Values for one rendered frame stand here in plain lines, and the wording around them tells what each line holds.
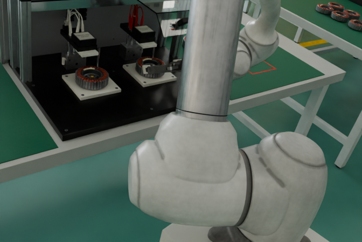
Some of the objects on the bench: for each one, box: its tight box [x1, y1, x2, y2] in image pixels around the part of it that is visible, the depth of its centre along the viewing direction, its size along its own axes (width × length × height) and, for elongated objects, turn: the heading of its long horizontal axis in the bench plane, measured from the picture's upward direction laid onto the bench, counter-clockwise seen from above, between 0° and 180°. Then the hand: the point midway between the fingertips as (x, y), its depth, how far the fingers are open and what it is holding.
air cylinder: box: [119, 41, 143, 60], centre depth 164 cm, size 5×8×6 cm
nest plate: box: [123, 63, 177, 87], centre depth 156 cm, size 15×15×1 cm
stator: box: [75, 66, 109, 89], centre depth 141 cm, size 11×11×4 cm
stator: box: [135, 57, 165, 78], centre depth 155 cm, size 11×11×4 cm
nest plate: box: [62, 73, 121, 100], centre depth 142 cm, size 15×15×1 cm
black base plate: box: [9, 41, 181, 142], centre depth 151 cm, size 47×64×2 cm
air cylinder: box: [61, 49, 86, 70], centre depth 150 cm, size 5×8×6 cm
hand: (160, 66), depth 149 cm, fingers open, 13 cm apart
